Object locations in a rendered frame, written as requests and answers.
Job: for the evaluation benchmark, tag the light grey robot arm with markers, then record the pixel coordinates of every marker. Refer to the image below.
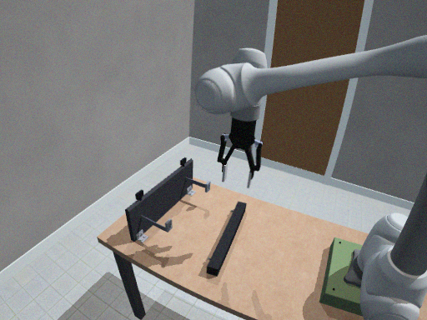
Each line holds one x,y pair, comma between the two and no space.
394,284

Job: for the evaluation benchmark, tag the black rectangular panel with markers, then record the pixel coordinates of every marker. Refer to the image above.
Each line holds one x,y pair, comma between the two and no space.
159,200

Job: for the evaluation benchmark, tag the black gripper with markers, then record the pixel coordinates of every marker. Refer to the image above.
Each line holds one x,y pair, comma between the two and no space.
241,128

